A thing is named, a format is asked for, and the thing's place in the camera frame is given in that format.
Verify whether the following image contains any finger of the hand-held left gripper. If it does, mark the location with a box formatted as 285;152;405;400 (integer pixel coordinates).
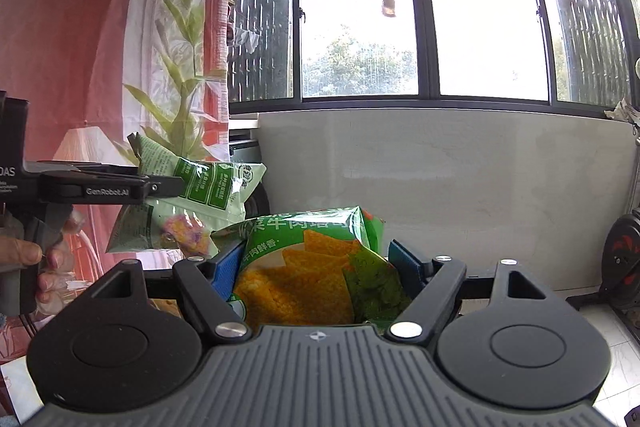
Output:
30;160;186;206

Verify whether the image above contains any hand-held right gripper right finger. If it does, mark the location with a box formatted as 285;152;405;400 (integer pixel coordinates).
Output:
384;239;553;342

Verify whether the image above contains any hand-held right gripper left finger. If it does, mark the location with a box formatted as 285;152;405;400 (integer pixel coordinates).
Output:
87;240;254;341

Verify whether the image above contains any green tortilla chip bag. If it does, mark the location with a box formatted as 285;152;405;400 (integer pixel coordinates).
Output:
210;205;414;329

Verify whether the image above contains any pale green snack bag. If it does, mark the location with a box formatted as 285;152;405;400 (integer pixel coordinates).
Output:
105;132;268;259

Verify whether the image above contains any person's left hand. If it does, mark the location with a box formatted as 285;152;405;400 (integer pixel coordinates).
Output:
0;213;87;308

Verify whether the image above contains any red bamboo print curtain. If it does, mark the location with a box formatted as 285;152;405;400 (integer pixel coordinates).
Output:
0;0;239;364

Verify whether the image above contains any washing machine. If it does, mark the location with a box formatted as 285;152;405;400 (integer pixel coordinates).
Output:
228;139;271;234

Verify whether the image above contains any small white hanging cloth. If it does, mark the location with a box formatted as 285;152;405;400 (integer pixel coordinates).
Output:
232;27;261;54

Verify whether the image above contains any dark framed window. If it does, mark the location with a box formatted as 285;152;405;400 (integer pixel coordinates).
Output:
227;0;640;118

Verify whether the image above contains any black exercise bike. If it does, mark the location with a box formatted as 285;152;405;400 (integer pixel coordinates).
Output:
565;127;640;314

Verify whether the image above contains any pale rag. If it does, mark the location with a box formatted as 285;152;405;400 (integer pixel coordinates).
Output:
603;99;640;128

